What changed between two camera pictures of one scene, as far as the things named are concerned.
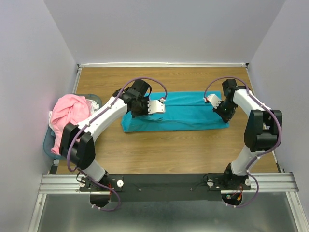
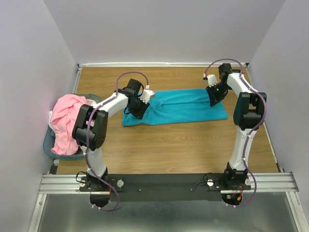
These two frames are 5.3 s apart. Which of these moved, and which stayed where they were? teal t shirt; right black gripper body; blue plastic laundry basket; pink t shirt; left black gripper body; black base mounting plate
Moved: teal t shirt; right black gripper body
Stayed: pink t shirt; black base mounting plate; left black gripper body; blue plastic laundry basket
